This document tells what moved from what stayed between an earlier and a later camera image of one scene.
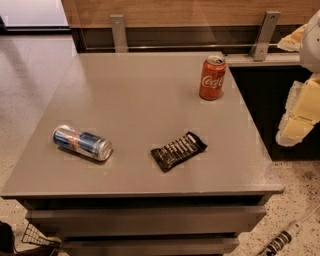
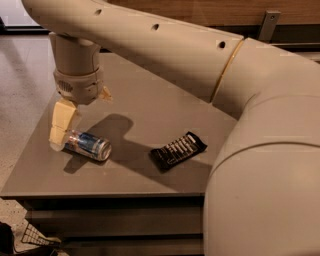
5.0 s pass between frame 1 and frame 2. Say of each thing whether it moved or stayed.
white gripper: moved
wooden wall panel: stayed
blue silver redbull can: stayed
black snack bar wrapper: stayed
